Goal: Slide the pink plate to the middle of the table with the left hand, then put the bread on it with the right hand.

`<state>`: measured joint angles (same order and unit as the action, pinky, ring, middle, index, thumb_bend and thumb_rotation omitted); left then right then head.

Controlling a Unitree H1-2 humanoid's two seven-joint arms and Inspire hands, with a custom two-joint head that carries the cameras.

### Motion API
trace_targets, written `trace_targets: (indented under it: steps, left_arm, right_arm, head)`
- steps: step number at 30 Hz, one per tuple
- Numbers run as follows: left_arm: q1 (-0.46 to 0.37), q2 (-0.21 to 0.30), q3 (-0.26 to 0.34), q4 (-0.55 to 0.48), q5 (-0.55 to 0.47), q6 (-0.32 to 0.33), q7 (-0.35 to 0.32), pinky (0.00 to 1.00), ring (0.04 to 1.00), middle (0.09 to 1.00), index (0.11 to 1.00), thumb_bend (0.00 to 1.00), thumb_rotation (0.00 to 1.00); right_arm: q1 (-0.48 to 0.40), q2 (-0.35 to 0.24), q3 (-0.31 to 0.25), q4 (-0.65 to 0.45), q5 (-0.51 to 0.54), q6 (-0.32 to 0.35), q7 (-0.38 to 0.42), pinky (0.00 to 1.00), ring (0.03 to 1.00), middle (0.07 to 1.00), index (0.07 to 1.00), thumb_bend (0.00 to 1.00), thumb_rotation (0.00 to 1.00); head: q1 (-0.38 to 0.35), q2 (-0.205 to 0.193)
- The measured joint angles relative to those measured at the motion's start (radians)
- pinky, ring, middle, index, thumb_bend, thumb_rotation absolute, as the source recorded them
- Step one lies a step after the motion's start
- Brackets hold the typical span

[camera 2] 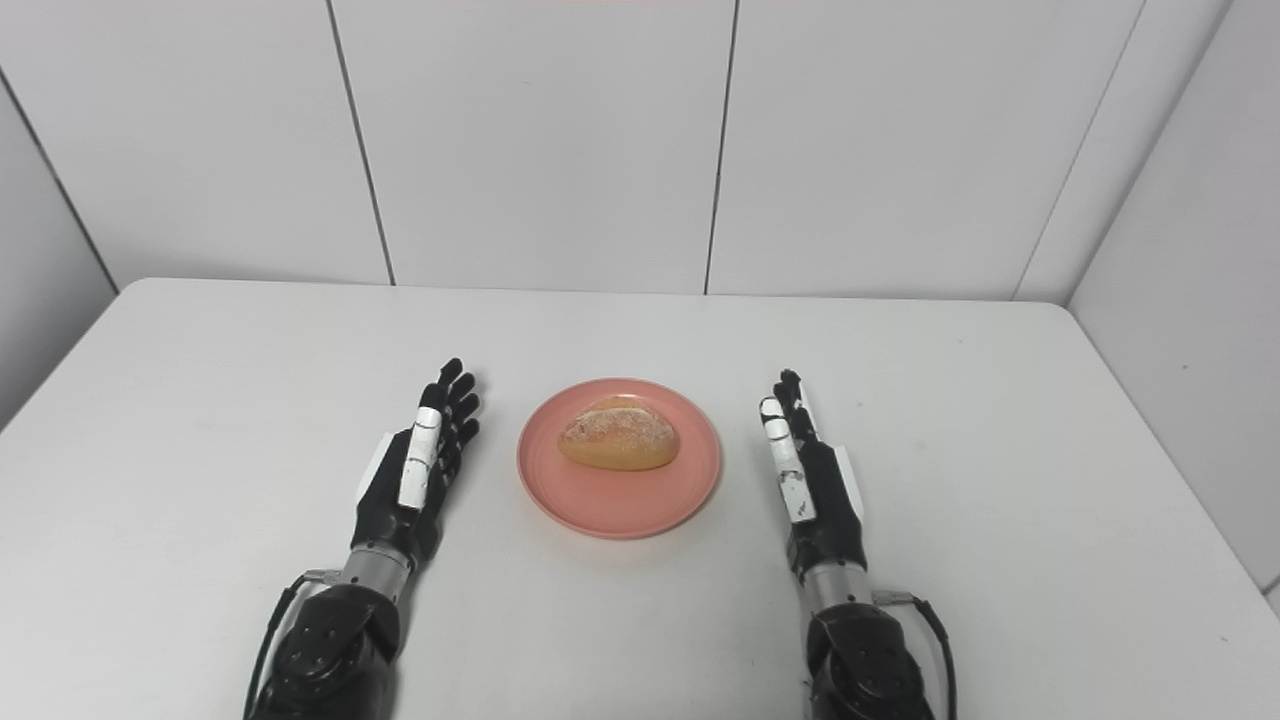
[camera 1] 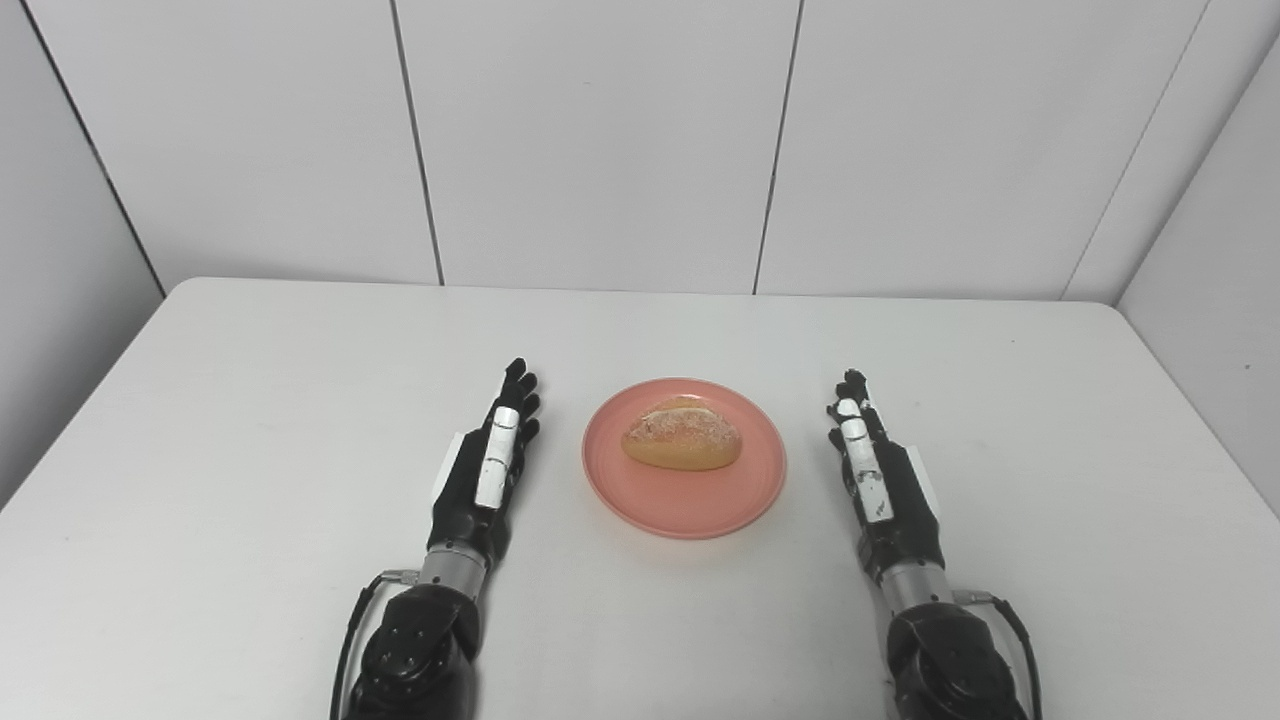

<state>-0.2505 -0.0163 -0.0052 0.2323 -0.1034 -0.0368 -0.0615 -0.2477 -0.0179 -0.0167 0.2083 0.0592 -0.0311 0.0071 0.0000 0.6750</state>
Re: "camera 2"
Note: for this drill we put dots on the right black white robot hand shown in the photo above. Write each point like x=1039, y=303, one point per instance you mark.
x=825, y=520

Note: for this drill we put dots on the pink round plate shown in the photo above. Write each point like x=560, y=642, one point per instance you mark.
x=620, y=505

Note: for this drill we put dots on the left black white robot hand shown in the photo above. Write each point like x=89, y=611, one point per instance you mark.
x=400, y=520

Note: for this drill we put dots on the golden bread roll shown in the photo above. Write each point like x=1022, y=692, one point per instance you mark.
x=620, y=435

